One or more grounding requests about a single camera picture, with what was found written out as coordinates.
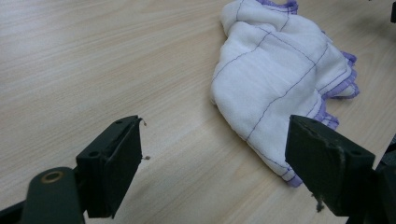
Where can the white cloth with purple edging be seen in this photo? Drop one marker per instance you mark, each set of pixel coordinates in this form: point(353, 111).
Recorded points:
point(274, 77)

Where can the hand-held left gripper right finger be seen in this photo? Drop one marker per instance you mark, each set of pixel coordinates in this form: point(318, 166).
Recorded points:
point(323, 165)

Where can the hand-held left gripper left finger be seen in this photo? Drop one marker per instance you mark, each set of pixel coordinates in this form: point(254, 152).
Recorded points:
point(115, 168)

